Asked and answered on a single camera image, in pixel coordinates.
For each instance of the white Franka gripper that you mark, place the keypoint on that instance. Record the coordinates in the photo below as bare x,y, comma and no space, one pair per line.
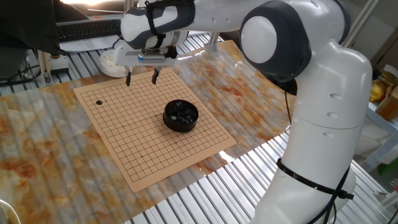
124,57

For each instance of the black Go stone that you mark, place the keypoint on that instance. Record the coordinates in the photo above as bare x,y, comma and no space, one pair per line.
99,102

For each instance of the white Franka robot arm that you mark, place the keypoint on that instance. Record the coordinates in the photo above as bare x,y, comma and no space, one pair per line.
326,109

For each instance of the tan Go board mat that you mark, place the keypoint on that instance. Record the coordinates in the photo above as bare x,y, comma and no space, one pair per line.
140,133

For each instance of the white bowl of white stones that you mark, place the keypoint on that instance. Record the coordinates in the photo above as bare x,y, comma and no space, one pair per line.
107,67

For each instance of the black bowl of black stones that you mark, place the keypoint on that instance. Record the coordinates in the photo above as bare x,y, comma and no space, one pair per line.
181,115

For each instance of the white paper sheet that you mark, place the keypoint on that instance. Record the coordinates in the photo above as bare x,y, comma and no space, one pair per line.
90,45

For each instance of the black computer keyboard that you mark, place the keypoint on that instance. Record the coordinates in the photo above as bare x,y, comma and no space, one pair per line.
90,29

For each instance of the marble patterned glossy sheet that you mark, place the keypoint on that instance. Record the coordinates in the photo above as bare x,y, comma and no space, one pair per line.
46,149

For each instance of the black fabric cover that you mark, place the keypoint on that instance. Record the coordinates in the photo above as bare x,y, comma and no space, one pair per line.
28,25

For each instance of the white rounded object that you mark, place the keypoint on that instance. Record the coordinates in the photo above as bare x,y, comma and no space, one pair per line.
7,214

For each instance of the yellow gold figurine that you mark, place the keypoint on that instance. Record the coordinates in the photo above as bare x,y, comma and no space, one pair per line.
377,90

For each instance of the white foam packing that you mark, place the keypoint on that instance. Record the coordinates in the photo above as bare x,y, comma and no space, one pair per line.
373,137

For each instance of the grey metal shelf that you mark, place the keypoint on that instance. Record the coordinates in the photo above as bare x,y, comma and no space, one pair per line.
382,119

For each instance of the orange brown box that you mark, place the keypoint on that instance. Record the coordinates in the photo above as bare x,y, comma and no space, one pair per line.
388,107

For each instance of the green plastic item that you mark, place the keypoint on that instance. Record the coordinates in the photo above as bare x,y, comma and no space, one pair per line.
388,166

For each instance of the silver blue wrist camera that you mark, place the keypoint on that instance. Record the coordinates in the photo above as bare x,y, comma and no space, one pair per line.
152,57

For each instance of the aluminium frame post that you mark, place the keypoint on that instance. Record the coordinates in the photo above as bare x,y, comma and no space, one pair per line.
46,68
128,3
357,26

